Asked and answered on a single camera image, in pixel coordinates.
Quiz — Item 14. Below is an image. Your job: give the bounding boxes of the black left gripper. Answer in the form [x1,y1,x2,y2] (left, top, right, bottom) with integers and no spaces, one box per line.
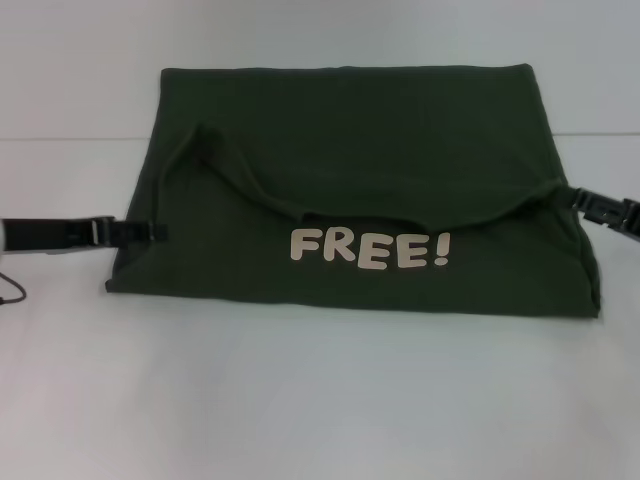
[3,215,169,257]

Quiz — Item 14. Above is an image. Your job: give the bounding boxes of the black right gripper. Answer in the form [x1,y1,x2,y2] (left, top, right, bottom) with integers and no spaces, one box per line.
[571,185,640,239]

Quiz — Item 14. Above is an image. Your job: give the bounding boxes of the dark green t-shirt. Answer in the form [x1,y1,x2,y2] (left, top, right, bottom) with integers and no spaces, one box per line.
[103,62,600,320]

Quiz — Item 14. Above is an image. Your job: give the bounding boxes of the dark red arm cable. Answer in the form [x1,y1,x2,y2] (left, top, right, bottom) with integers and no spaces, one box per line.
[0,272,27,307]

